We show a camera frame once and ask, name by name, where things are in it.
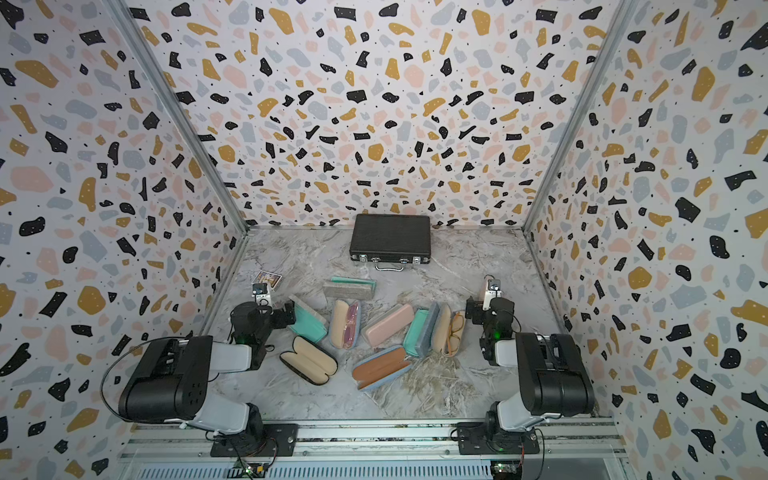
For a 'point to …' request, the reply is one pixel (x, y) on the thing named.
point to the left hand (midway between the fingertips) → (280, 301)
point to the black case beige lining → (309, 361)
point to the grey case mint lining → (419, 334)
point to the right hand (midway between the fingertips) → (489, 297)
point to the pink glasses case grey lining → (390, 322)
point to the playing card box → (265, 277)
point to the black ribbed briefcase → (390, 240)
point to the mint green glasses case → (308, 324)
